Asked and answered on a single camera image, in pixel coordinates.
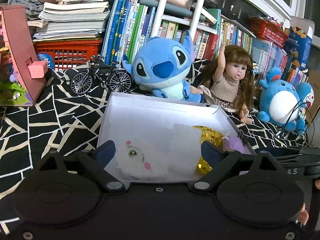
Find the person's hand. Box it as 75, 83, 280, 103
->
297, 179, 320, 225

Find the black patterned cloth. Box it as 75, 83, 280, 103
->
1, 69, 306, 234

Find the black cable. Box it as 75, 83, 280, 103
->
277, 100, 311, 138

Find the blue Stitch plush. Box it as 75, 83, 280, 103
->
121, 30, 204, 103

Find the white shelf frame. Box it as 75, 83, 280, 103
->
141, 0, 217, 37

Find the Doraemon plush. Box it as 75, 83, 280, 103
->
296, 82, 315, 119

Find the black model bicycle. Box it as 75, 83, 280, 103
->
70, 55, 133, 95

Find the blue round plush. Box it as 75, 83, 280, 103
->
257, 67, 305, 135

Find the brown hair doll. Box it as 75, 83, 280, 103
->
190, 44, 254, 124

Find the purple fluffy pompom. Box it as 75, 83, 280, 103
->
222, 133, 249, 154

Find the pink wooden house model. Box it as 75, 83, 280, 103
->
1, 4, 48, 107

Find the gold sequin bow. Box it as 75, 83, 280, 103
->
193, 125, 223, 174

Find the row of upright books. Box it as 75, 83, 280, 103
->
101, 0, 311, 88

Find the white cardboard box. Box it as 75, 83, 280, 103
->
98, 93, 240, 184

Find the stack of books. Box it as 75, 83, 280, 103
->
33, 0, 112, 42

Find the red plastic basket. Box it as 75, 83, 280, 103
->
34, 38, 103, 71

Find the white plush toy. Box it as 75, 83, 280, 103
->
115, 140, 169, 181

